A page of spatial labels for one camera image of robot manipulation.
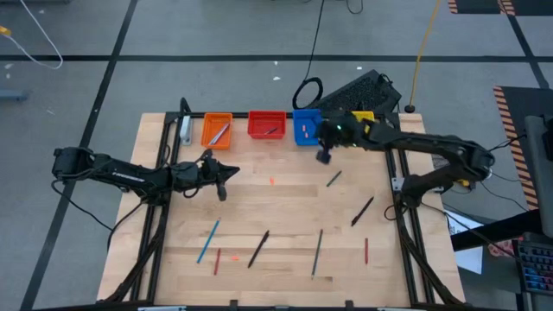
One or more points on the light purple pen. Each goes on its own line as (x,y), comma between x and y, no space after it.
(222,133)

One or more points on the black keyboard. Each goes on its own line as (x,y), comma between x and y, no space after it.
(363,93)

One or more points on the yellow plastic bin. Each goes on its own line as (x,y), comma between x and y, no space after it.
(363,115)

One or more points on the blue pencil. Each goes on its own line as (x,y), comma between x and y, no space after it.
(208,241)

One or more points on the black aluminium table frame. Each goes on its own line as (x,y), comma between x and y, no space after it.
(242,115)

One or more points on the dark red pen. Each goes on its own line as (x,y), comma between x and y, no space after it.
(362,211)

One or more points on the backlit computer keyboard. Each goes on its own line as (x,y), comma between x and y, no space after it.
(538,268)

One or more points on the red crayon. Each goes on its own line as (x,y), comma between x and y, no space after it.
(366,250)

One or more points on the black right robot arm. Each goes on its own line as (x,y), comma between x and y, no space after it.
(432,142)

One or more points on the blue plastic bin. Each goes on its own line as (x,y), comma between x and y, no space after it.
(302,116)

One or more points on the red plastic bin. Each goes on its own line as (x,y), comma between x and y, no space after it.
(259,123)

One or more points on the grey metal mounting plate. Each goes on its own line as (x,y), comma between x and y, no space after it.
(396,184)

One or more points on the black pen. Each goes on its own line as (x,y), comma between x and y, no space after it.
(258,249)

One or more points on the white box on frame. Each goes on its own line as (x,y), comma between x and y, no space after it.
(186,129)

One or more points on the white paper sheet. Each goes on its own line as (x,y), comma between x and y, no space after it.
(471,259)

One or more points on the orange plastic bin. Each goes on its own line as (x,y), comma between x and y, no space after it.
(216,118)

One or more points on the dark green crayon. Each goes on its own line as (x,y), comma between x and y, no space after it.
(271,131)

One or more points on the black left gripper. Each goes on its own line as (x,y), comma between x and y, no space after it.
(207,175)

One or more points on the yellow floor plug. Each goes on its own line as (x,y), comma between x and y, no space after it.
(464,182)

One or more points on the brown-red crayon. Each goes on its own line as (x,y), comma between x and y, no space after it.
(217,262)

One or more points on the grey panel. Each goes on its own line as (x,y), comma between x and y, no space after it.
(538,173)

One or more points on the green pencil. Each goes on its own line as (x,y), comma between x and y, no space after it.
(316,253)

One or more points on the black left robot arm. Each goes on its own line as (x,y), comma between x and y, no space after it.
(129,176)

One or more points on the grey-blue floor object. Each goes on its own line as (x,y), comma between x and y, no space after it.
(10,95)

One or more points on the black desk beam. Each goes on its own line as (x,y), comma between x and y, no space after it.
(497,231)

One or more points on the black mat with hazard stripes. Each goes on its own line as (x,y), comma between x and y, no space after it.
(514,103)
(475,6)

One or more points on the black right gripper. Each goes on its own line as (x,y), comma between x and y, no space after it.
(332,129)

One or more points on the light blue pen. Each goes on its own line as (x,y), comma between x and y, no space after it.
(218,135)

